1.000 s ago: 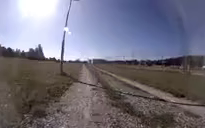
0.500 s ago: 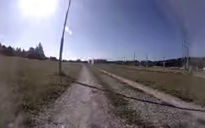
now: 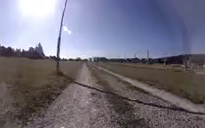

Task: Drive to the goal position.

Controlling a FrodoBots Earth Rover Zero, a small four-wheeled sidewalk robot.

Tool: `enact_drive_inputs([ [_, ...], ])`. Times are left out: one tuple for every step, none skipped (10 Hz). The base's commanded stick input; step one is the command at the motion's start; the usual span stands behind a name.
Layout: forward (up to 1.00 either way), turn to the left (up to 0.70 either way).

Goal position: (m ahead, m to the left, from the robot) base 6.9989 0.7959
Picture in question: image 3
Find distant low buildings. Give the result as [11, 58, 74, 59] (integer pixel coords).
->
[88, 55, 158, 64]

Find grey gravel track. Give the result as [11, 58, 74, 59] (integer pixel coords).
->
[24, 62, 205, 128]

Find street lamp pole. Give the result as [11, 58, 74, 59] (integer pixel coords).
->
[55, 0, 69, 74]

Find dry grass field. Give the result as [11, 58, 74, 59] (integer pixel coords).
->
[0, 56, 85, 128]
[93, 61, 205, 107]

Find row of dark trees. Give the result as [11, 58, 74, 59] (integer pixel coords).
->
[0, 32, 89, 62]

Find lattice power pylon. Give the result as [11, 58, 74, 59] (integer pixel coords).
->
[182, 26, 192, 70]

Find wooded hill ridge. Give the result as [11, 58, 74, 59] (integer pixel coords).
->
[153, 53, 205, 66]

